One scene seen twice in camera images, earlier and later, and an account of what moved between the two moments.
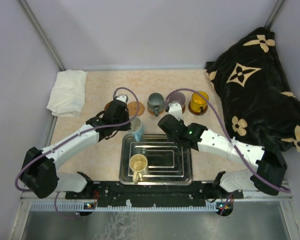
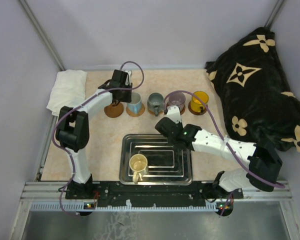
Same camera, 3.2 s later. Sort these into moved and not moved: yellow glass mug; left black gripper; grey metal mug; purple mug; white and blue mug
Moved: white and blue mug; left black gripper
Not moved: purple mug; grey metal mug; yellow glass mug
